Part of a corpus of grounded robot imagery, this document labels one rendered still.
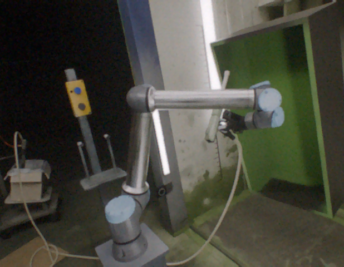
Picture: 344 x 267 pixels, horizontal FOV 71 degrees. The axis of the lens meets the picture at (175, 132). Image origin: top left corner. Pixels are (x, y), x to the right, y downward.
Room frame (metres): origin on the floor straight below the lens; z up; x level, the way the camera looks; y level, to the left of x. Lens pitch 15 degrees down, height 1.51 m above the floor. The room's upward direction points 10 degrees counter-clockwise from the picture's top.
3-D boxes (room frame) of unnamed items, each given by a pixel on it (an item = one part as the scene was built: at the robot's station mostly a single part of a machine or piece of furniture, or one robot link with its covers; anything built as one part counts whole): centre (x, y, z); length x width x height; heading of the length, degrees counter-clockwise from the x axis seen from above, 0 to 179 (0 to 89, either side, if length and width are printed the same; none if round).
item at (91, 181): (1.78, 0.62, 0.95); 0.26 x 0.15 x 0.32; 121
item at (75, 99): (1.87, 0.67, 1.42); 0.12 x 0.06 x 0.26; 121
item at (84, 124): (1.92, 0.70, 0.82); 0.06 x 0.06 x 1.64; 31
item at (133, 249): (1.10, 0.34, 0.69); 0.19 x 0.19 x 0.10
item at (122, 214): (1.11, 0.34, 0.83); 0.17 x 0.15 x 0.18; 168
